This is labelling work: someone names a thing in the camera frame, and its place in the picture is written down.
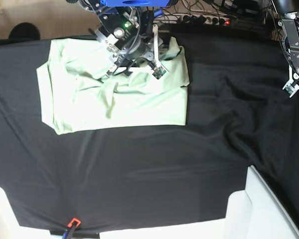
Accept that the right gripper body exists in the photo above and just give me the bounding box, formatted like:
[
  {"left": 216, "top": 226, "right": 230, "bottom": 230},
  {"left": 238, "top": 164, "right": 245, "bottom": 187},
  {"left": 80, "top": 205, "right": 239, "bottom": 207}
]
[{"left": 95, "top": 26, "right": 162, "bottom": 68}]

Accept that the light green T-shirt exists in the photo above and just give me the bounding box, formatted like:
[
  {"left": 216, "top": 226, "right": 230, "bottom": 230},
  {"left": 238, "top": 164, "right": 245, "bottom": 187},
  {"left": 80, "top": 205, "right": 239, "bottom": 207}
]
[{"left": 36, "top": 38, "right": 190, "bottom": 134}]

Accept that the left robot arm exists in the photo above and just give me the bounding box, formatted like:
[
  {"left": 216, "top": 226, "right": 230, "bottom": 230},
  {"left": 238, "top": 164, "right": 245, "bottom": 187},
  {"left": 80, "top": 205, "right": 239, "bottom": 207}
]
[{"left": 270, "top": 0, "right": 299, "bottom": 97}]

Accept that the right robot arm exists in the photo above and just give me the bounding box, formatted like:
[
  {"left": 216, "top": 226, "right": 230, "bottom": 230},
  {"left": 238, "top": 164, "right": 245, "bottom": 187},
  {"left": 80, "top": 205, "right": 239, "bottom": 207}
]
[{"left": 69, "top": 0, "right": 168, "bottom": 79}]

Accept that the red black clamp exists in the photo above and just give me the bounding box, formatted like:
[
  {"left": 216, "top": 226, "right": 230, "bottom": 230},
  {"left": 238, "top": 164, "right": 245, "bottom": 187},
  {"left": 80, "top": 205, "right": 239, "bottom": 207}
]
[{"left": 142, "top": 9, "right": 164, "bottom": 20}]

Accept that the blue box at top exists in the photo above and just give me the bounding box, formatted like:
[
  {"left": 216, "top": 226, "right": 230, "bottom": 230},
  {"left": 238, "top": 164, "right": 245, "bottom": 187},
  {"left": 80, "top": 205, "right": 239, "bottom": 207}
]
[{"left": 101, "top": 0, "right": 178, "bottom": 7}]

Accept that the white power strip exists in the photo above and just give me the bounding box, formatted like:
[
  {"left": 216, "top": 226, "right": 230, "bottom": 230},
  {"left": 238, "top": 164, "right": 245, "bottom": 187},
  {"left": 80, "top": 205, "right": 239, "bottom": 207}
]
[{"left": 155, "top": 13, "right": 231, "bottom": 26}]

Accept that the black table cloth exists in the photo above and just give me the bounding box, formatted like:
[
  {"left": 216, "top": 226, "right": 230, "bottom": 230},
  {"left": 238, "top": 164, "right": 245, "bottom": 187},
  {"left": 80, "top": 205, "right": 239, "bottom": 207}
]
[{"left": 0, "top": 26, "right": 299, "bottom": 233}]

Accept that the red blue bottom clamp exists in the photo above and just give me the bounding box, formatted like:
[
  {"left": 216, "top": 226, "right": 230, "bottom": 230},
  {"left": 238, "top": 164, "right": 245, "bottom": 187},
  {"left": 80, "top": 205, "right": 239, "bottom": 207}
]
[{"left": 49, "top": 218, "right": 100, "bottom": 239}]

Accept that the white right table frame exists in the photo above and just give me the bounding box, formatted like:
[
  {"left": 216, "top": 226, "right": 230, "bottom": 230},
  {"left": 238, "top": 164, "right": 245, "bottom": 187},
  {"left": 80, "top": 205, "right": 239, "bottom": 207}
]
[{"left": 222, "top": 166, "right": 299, "bottom": 239}]

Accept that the white table frame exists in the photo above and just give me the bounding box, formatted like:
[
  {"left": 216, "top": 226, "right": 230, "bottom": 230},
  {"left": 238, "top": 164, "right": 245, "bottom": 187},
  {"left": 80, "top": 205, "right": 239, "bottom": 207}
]
[
  {"left": 0, "top": 187, "right": 23, "bottom": 239},
  {"left": 222, "top": 166, "right": 299, "bottom": 239}
]

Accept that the white left table frame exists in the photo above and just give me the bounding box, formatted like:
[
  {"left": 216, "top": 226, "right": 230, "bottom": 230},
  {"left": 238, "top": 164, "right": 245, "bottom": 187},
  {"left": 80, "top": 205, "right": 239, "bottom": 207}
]
[{"left": 0, "top": 187, "right": 23, "bottom": 239}]

